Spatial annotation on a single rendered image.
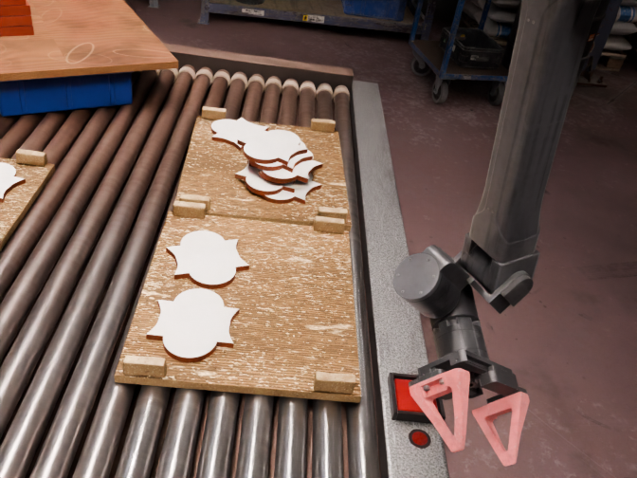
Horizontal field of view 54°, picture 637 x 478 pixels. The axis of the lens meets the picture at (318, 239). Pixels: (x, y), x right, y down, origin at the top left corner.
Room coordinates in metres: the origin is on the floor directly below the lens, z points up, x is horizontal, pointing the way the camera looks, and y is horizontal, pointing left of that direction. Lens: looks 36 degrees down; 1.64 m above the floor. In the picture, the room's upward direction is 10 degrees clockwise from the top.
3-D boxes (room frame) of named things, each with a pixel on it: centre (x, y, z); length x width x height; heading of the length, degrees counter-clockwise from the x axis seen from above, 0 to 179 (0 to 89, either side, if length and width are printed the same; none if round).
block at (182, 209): (0.97, 0.25, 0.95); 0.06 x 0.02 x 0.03; 96
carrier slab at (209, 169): (1.21, 0.14, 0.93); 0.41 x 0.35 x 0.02; 8
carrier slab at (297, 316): (0.79, 0.10, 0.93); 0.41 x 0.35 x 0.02; 6
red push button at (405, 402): (0.63, -0.18, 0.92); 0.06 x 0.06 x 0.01; 5
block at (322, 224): (1.00, -0.02, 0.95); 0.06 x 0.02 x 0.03; 96
